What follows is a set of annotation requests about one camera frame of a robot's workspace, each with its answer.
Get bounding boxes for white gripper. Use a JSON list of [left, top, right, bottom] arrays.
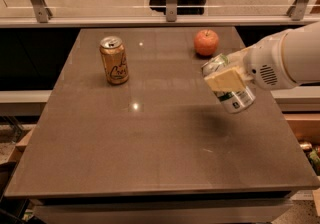
[[204, 31, 297, 92]]

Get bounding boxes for white green 7up can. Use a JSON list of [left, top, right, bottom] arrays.
[[201, 54, 255, 114]]

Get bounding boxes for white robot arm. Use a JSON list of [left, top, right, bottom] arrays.
[[204, 22, 320, 92]]

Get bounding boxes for gold LaCroix can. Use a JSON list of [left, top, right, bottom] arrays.
[[100, 36, 129, 85]]

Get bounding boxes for red apple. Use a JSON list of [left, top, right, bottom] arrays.
[[194, 29, 219, 56]]

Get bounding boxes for cans in side bin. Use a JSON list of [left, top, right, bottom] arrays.
[[299, 141, 320, 176]]

